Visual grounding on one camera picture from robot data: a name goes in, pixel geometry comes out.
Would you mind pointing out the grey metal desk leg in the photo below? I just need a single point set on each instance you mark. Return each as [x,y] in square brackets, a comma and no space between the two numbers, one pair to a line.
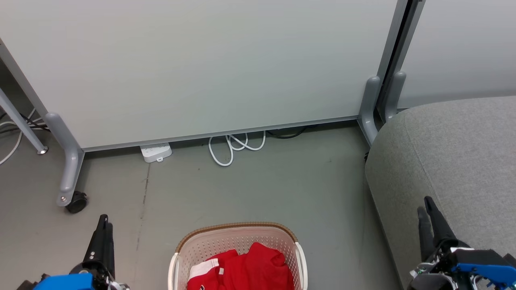
[20,121]

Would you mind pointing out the red and white garment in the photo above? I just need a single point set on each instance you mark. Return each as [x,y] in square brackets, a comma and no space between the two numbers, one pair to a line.
[258,268]

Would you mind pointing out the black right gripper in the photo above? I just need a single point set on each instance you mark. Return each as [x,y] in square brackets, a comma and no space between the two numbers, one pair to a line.
[439,264]

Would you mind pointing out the grey fabric sofa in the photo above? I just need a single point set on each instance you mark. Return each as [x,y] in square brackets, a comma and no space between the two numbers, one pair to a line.
[451,161]

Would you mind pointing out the black caster wheel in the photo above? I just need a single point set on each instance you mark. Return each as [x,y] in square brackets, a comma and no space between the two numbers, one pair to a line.
[77,202]

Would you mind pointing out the white perforated laundry basket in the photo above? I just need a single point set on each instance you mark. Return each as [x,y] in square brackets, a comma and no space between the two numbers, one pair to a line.
[225,241]

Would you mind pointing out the white power strip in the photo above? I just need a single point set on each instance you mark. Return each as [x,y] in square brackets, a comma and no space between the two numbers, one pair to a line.
[156,151]

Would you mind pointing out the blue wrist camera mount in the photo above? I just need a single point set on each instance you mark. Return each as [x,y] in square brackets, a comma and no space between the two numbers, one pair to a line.
[483,269]
[64,282]

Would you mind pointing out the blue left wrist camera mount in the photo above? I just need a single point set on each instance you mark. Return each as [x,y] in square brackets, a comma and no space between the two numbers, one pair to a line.
[64,282]

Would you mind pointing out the white partition panel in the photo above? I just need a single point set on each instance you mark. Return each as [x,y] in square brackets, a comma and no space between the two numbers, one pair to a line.
[201,68]
[463,48]

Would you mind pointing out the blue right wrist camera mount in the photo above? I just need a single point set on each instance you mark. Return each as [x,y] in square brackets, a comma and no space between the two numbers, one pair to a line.
[483,269]

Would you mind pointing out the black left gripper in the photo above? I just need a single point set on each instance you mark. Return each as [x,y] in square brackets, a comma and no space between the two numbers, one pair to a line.
[100,270]

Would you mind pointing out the grey partition foot with caster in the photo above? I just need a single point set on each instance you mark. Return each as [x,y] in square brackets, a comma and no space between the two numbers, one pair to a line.
[69,161]

